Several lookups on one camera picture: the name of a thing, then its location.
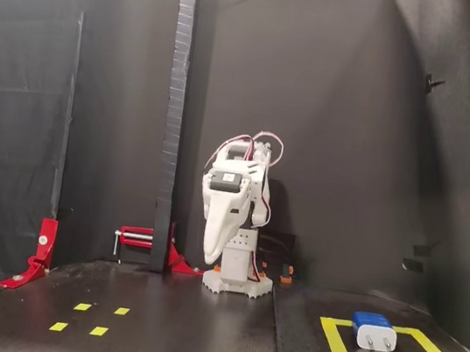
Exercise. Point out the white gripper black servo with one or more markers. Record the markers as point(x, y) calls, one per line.
point(220, 209)

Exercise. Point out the blue white charger block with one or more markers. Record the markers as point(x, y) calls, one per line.
point(374, 340)

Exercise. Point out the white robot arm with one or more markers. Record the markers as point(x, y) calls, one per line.
point(237, 265)

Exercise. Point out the orange black spring clamp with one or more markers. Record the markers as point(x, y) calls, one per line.
point(261, 272)
point(286, 276)
point(217, 268)

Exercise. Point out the red screw clamp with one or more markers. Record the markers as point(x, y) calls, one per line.
point(134, 230)

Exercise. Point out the small yellow tape marker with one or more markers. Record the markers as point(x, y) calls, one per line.
point(98, 331)
point(82, 307)
point(58, 326)
point(122, 311)

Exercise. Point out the long black flat strip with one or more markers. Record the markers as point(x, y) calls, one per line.
point(297, 349)

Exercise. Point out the black backdrop cloth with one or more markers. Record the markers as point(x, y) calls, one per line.
point(340, 90)

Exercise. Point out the black tape piece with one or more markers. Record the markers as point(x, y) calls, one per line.
point(412, 265)
point(421, 249)

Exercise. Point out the black clip on cloth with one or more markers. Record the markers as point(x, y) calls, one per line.
point(428, 82)

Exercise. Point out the red angle bracket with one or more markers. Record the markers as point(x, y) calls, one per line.
point(174, 260)

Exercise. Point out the black foam wrapped post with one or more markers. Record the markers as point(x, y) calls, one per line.
point(177, 88)

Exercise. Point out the red folding metal bracket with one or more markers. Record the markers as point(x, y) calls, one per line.
point(46, 236)

